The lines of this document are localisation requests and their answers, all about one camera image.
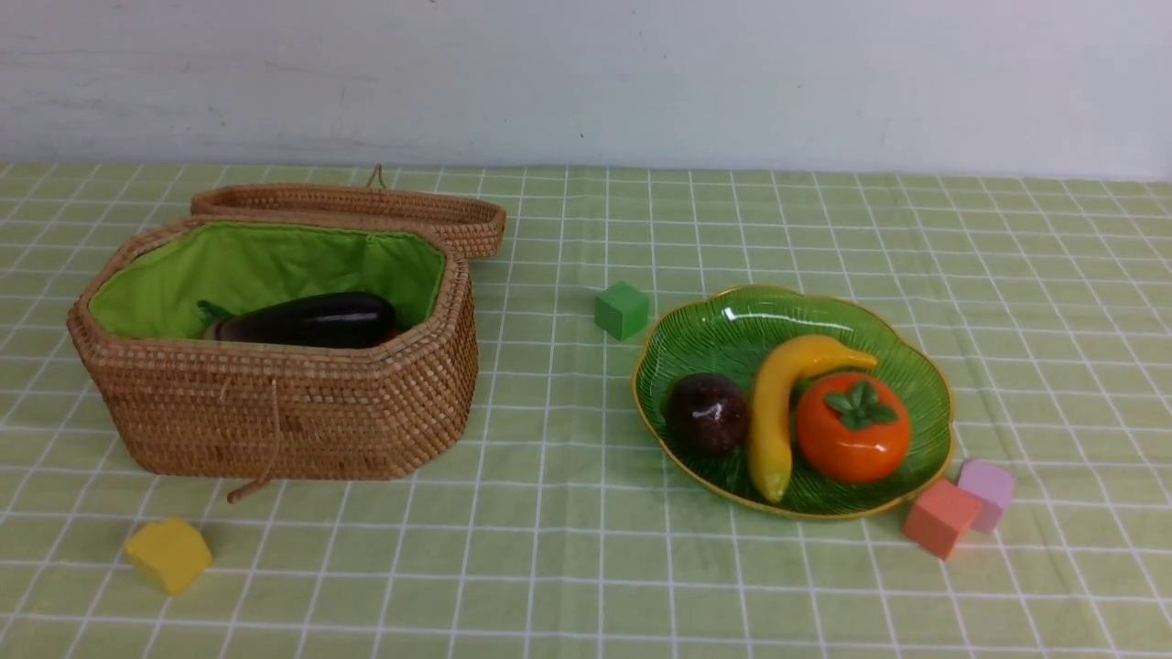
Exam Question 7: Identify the yellow toy banana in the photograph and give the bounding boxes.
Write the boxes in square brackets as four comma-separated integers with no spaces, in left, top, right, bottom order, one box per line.
[747,334,878,505]

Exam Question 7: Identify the purple toy eggplant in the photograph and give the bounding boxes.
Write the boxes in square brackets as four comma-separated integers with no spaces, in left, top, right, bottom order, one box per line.
[203,291,398,349]

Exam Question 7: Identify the dark purple toy mangosteen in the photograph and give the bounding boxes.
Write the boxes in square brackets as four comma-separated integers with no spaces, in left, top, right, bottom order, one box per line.
[663,372,751,456]

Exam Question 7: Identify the green foam cube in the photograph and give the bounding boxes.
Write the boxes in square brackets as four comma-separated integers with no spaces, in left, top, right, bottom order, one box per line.
[593,281,650,341]

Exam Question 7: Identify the pink foam cube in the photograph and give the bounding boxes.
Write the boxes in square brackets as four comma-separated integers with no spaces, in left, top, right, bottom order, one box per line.
[956,458,1016,534]

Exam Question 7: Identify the orange foam cube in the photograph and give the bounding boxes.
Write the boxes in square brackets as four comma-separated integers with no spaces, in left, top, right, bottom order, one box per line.
[902,478,982,561]

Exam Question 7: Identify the green glass leaf plate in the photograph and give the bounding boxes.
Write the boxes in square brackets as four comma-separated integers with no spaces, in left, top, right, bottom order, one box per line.
[631,285,956,522]

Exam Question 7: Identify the wicker basket green lining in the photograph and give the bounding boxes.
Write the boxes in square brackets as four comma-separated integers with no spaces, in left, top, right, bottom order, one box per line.
[64,215,481,504]

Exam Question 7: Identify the orange toy persimmon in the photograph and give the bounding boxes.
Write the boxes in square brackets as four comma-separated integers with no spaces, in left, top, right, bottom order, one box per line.
[795,372,912,485]

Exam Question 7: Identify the wicker basket lid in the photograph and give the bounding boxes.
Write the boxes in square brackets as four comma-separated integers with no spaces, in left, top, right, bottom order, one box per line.
[190,164,507,258]

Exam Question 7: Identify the green checkered tablecloth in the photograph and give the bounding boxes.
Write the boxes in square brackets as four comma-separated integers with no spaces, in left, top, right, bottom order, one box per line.
[1,163,1171,658]

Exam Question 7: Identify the yellow foam cube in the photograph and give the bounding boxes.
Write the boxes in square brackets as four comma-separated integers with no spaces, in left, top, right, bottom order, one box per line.
[123,517,212,597]

